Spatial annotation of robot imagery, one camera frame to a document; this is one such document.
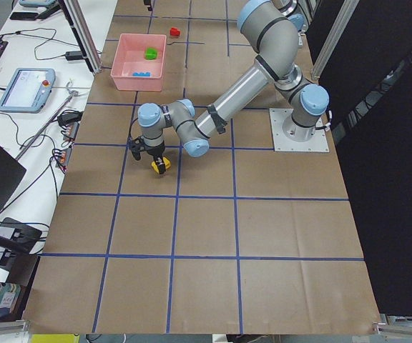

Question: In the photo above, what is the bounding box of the blue teach pendant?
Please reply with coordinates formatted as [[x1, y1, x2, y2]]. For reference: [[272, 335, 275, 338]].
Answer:
[[0, 68, 56, 113]]

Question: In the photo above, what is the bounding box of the red toy block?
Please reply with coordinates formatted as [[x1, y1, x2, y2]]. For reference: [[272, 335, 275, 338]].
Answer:
[[170, 27, 181, 37]]

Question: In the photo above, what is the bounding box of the green toy block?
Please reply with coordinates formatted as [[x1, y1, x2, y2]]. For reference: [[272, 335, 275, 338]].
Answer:
[[144, 47, 158, 60]]

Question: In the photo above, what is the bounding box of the blue toy block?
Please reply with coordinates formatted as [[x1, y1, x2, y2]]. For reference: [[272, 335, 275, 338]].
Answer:
[[132, 71, 152, 78]]

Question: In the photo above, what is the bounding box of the yellow toy block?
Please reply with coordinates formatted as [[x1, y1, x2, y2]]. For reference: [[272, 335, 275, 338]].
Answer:
[[151, 157, 171, 174]]

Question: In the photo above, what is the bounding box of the black power adapter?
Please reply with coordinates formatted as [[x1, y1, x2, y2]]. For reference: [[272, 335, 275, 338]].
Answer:
[[64, 51, 83, 61]]

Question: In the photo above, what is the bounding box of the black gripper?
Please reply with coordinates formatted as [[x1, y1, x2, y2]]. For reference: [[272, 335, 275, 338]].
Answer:
[[145, 144, 166, 174]]

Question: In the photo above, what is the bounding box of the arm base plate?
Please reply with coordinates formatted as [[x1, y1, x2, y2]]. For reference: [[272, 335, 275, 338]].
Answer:
[[269, 108, 330, 153]]

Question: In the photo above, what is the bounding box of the pink plastic box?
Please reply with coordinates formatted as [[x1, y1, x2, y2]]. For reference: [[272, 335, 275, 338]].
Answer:
[[111, 33, 167, 91]]

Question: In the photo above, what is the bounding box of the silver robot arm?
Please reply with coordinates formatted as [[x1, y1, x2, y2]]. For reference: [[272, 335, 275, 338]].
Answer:
[[273, 0, 305, 33], [127, 1, 330, 174]]

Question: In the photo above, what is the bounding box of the aluminium frame post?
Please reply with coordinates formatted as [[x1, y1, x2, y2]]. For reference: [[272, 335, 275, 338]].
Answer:
[[58, 0, 102, 75]]

